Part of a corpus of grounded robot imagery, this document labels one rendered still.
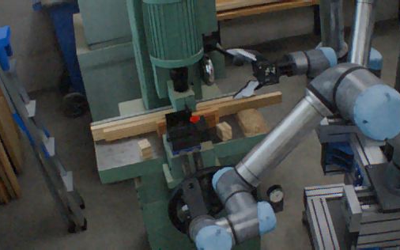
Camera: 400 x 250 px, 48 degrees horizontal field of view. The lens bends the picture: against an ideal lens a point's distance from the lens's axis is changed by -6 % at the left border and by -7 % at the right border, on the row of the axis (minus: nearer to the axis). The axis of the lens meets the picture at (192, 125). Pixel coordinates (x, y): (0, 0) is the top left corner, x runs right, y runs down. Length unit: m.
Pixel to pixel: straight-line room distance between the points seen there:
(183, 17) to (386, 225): 0.93
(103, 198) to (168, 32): 1.58
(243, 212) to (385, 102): 0.41
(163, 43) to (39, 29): 2.56
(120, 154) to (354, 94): 0.86
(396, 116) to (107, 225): 1.93
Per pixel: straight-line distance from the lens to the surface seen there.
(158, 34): 1.48
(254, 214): 1.11
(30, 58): 4.06
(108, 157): 1.62
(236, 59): 1.38
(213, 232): 1.07
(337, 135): 1.96
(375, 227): 1.63
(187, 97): 1.61
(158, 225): 1.78
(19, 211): 2.97
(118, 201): 2.81
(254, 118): 1.65
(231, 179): 1.19
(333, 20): 1.73
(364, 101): 1.04
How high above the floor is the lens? 1.85
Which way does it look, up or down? 34 degrees down
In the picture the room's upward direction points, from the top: 7 degrees counter-clockwise
